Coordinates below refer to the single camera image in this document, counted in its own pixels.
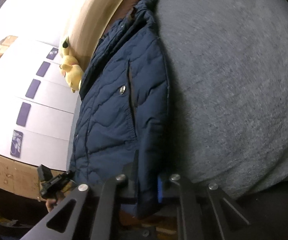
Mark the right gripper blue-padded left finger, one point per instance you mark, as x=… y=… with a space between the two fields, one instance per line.
x=91 y=212

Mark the yellow Pikachu plush toy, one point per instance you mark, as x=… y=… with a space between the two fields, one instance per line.
x=70 y=68

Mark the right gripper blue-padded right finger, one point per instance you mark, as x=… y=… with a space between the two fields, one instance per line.
x=209 y=213

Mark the cardboard box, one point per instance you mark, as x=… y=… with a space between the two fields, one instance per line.
x=19 y=178

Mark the person's hand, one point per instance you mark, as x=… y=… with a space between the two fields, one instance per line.
x=51 y=203

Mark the navy blue quilted jacket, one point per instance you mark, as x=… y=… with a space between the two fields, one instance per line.
x=122 y=123

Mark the beige rolled mattress bolster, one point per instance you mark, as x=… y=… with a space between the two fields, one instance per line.
x=90 y=25

